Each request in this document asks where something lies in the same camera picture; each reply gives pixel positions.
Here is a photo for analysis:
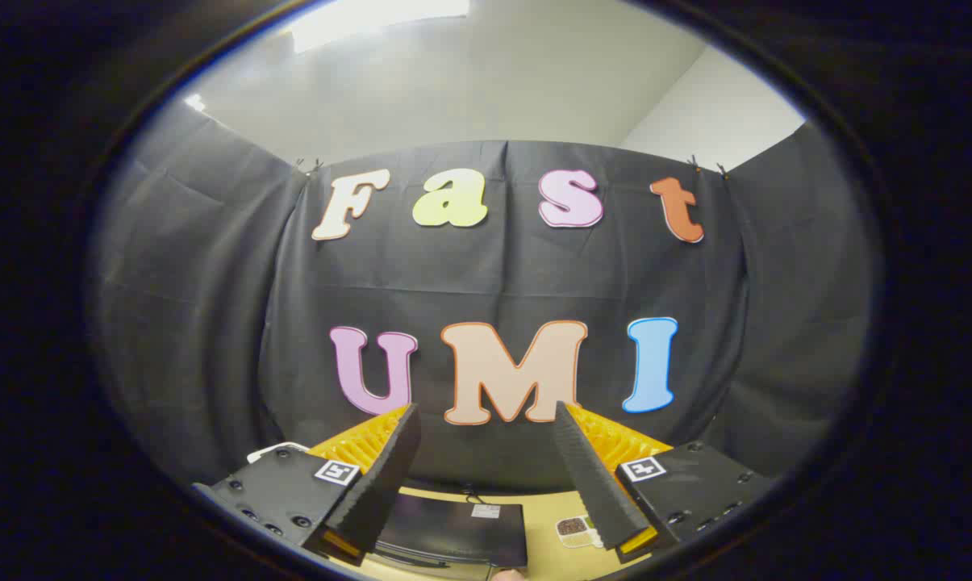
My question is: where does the white pop-up toaster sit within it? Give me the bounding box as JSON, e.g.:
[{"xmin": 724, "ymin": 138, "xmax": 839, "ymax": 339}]
[{"xmin": 247, "ymin": 441, "xmax": 311, "ymax": 463}]

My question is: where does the black backdrop cloth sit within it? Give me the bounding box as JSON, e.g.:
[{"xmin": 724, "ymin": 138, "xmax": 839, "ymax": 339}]
[{"xmin": 90, "ymin": 101, "xmax": 882, "ymax": 495}]

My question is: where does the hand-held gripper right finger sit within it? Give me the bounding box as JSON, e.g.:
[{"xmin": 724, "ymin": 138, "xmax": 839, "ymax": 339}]
[{"xmin": 553, "ymin": 401, "xmax": 777, "ymax": 566}]

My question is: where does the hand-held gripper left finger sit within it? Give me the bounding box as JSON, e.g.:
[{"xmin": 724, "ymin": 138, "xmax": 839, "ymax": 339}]
[{"xmin": 193, "ymin": 403, "xmax": 422, "ymax": 566}]

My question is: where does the black toaster oven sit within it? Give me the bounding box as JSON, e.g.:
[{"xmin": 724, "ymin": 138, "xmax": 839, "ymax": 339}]
[{"xmin": 373, "ymin": 492, "xmax": 529, "ymax": 570}]

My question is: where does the white divided seasoning dish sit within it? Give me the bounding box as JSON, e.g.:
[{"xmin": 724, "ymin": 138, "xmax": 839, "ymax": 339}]
[{"xmin": 556, "ymin": 516, "xmax": 604, "ymax": 550}]

